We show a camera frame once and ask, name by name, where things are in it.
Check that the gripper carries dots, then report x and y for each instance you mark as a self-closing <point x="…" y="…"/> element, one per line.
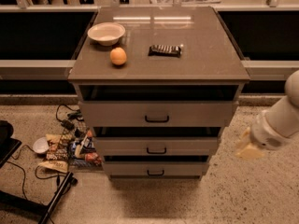
<point x="263" y="138"/>

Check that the grey top drawer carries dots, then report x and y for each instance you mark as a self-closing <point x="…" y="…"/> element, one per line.
<point x="158" y="105"/>

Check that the grey drawer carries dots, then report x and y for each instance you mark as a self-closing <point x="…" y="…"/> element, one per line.
<point x="156" y="140"/>
<point x="156" y="166"/>
<point x="158" y="105"/>

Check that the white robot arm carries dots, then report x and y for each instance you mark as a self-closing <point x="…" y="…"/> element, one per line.
<point x="274" y="127"/>

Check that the grey drawer cabinet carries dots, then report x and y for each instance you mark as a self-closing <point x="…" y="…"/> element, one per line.
<point x="208" y="56"/>

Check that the grey bottom drawer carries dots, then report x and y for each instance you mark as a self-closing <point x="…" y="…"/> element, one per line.
<point x="156" y="166"/>

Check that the grey middle drawer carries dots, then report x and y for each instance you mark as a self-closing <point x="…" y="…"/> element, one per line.
<point x="156" y="140"/>

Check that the dark striped snack bar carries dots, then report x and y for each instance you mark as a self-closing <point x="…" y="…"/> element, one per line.
<point x="165" y="50"/>

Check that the orange fruit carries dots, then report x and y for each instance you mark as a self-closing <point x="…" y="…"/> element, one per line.
<point x="118" y="56"/>

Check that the snack packages on floor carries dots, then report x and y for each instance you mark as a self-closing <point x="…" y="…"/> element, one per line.
<point x="82" y="152"/>

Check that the white bowl on cabinet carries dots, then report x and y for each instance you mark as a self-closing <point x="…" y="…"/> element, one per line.
<point x="106" y="33"/>

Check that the white bowl on floor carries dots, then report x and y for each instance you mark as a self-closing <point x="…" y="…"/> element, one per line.
<point x="41" y="146"/>

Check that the black stand base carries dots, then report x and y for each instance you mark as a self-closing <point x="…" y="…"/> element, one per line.
<point x="43" y="211"/>

